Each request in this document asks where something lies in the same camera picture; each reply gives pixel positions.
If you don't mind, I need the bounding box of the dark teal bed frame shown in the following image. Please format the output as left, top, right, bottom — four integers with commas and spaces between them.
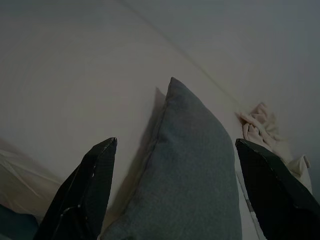
0, 203, 38, 240

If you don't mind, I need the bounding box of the bed with beige sheet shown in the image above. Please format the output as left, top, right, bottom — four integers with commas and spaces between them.
0, 0, 313, 240

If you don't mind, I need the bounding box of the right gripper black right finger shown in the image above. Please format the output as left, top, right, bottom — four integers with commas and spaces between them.
234, 138, 320, 240

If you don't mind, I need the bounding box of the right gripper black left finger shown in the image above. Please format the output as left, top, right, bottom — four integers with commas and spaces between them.
33, 136, 118, 240

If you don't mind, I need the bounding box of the grey fabric pillow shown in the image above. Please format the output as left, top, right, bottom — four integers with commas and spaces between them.
101, 76, 243, 240

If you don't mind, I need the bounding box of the crumpled beige blanket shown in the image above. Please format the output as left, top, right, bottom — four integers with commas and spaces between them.
236, 101, 313, 193

